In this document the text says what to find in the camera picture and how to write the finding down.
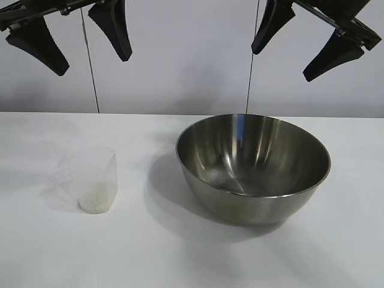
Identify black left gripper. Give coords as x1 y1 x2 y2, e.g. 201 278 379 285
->
0 0 133 76

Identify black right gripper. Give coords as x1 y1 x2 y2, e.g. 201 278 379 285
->
251 0 382 82

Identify clear plastic measuring cup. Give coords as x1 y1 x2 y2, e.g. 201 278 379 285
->
49 146 118 214

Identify white rice grains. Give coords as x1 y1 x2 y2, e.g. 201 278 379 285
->
78 182 116 214

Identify stainless steel mixing bowl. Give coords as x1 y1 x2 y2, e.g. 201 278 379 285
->
175 113 332 226

